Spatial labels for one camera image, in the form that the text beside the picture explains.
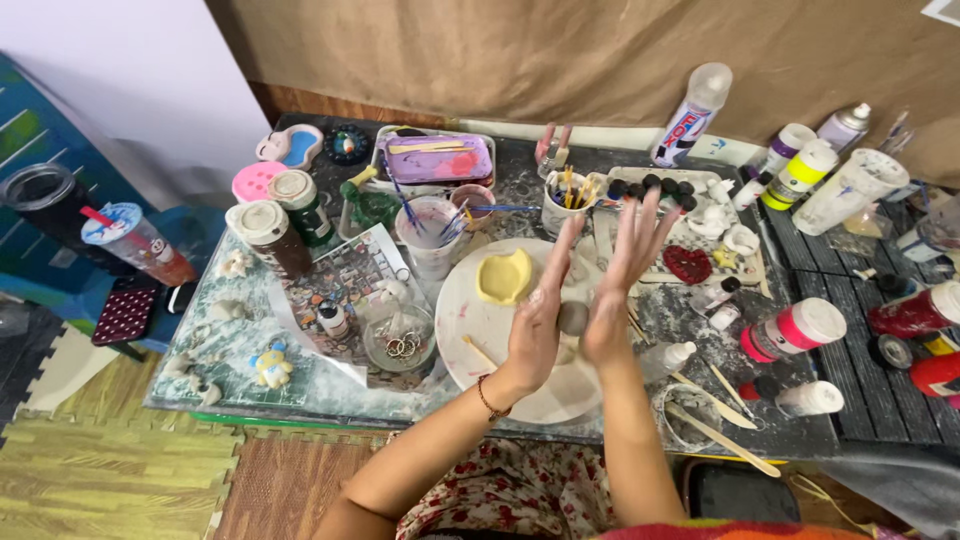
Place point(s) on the person's left hand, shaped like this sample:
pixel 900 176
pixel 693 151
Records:
pixel 534 337

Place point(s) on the person's right hand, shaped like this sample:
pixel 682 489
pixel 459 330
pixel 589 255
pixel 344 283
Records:
pixel 609 322

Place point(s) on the person's left fingers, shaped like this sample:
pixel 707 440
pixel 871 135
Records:
pixel 561 255

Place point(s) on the person's right fingers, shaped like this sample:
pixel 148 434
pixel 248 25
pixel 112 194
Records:
pixel 637 240

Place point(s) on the gray clay ball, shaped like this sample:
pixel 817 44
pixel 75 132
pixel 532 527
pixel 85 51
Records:
pixel 573 317

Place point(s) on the white mug with tools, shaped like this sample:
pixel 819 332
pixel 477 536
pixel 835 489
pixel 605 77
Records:
pixel 559 210

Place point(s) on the red lace heart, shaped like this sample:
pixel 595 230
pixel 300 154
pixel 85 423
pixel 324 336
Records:
pixel 686 264

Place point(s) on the row of black capped bottles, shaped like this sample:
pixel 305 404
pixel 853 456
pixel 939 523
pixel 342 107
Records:
pixel 660 187

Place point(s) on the yellow clay bowl shape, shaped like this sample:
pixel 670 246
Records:
pixel 504 277

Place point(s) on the blue paint brush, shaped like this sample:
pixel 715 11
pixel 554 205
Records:
pixel 504 208

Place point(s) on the white ceramic teapot piece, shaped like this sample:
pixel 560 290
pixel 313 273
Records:
pixel 709 221

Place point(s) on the yellow star piece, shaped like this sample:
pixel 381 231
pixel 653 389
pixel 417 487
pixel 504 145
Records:
pixel 724 257

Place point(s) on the small bottle black cap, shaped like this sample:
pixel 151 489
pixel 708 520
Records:
pixel 712 294

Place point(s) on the pink paint cup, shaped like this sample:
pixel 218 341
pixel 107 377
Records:
pixel 474 204

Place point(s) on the white round work board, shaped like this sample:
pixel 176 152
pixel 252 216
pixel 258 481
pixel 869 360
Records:
pixel 480 322

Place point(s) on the checkered tray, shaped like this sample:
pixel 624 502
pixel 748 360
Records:
pixel 739 270

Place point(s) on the small white jar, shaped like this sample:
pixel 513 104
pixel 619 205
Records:
pixel 724 316

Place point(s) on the small clear squeeze bottle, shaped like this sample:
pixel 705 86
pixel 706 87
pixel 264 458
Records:
pixel 664 358

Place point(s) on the short wooden stick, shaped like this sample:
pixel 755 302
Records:
pixel 478 351

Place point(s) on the white spray can red label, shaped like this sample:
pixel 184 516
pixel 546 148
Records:
pixel 688 118

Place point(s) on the white cup with brushes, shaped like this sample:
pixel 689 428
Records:
pixel 427 240

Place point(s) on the purple paint tray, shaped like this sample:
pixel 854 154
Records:
pixel 435 159

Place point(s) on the yellow label paint bottle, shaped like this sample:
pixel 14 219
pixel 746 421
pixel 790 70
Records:
pixel 799 174

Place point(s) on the thin wooden stick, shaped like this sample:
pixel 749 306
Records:
pixel 731 390

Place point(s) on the pink label paint bottle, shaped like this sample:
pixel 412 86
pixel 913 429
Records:
pixel 793 330

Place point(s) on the glass bowl with rings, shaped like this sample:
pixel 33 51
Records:
pixel 399 339

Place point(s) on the clear tub gray slip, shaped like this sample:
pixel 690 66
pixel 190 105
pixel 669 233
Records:
pixel 686 420

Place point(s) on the green turtle figure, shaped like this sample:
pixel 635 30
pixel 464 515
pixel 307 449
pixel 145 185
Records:
pixel 369 204

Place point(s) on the printed picture sheet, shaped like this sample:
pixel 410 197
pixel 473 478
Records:
pixel 345 277

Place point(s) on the large clear plastic cup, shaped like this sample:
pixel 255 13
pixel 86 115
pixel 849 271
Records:
pixel 851 191

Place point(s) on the long wooden modelling stick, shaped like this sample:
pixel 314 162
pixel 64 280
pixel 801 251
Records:
pixel 724 442

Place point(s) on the white bottle red black cap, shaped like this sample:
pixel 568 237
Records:
pixel 795 397

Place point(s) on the lavender spray can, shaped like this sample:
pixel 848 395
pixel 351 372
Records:
pixel 844 126

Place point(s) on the small bottle dark label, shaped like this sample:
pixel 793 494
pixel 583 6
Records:
pixel 331 319

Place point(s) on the black round penguin dish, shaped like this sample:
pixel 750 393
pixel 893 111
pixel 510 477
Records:
pixel 347 144

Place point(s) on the floral clothing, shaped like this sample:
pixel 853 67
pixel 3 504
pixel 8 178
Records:
pixel 510 491

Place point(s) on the green jar white lid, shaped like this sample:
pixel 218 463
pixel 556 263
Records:
pixel 301 206

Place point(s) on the black seat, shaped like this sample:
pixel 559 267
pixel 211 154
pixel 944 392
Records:
pixel 739 495

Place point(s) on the red paint bottle white cap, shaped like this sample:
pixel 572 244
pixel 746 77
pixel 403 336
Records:
pixel 915 309

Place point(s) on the pink and blue dish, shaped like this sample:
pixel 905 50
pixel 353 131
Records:
pixel 291 147

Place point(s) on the black slatted table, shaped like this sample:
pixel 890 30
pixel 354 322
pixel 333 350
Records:
pixel 877 405

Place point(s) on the small clear cup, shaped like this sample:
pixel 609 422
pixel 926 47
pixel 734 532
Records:
pixel 930 229

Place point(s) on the brown jar white lid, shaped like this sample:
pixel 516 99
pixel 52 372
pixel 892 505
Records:
pixel 268 238

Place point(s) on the blue yellow bear figurine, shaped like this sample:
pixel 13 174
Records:
pixel 271 366

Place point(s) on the pink round disc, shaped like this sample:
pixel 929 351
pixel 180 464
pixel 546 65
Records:
pixel 255 181

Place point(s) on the white clay figure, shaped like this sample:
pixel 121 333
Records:
pixel 178 365
pixel 225 309
pixel 204 391
pixel 234 264

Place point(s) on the green cutting mat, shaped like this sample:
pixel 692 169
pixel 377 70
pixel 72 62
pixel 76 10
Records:
pixel 225 352

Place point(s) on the black small device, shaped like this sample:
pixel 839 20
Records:
pixel 180 297

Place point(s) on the plastic cup red drink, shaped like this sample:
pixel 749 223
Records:
pixel 142 246

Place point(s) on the maroon dotted phone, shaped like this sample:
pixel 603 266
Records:
pixel 126 311

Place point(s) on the black tumbler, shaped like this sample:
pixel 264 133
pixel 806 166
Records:
pixel 49 214

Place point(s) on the blue stool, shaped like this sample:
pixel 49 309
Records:
pixel 45 300

